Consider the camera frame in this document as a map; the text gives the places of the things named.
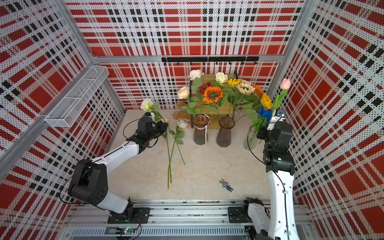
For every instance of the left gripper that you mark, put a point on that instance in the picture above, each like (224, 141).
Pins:
(160, 124)

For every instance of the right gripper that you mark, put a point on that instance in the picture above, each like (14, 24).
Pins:
(260, 134)

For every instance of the blue tulip stem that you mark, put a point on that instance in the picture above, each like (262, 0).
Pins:
(269, 115)
(260, 110)
(260, 120)

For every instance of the orange gerbera flower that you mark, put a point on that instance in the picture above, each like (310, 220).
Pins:
(214, 99)
(258, 91)

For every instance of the pink tulip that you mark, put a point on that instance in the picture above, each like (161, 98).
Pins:
(285, 85)

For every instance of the large cream sunflower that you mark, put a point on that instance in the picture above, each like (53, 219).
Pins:
(243, 92)

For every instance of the red gerbera flower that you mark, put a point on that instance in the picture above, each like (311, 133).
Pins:
(203, 88)

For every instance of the pale pink rose flower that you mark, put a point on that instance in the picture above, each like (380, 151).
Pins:
(196, 80)

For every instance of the white rose flower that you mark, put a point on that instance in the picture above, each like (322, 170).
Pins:
(221, 78)

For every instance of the small white rose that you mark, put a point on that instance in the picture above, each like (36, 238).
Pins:
(174, 139)

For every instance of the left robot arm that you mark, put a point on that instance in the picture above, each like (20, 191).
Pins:
(89, 182)

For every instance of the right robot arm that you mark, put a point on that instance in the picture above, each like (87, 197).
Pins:
(280, 167)

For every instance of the clear glass vase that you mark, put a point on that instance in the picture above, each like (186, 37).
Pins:
(251, 139)

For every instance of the dark ribbed glass vase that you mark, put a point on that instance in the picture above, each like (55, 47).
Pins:
(224, 136)

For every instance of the pink glass vase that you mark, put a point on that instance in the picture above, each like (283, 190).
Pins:
(201, 129)

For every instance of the wooden two-tier shelf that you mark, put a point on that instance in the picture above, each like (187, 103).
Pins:
(225, 111)

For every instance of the green circuit board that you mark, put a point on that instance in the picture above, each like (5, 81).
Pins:
(125, 231)

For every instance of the small grey figurine keychain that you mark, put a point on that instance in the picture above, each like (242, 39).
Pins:
(225, 185)

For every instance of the black hook rail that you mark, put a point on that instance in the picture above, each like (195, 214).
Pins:
(209, 59)

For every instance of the white wire wall basket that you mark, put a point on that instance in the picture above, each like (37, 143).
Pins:
(70, 107)

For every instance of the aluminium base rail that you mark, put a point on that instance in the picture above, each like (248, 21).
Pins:
(162, 212)

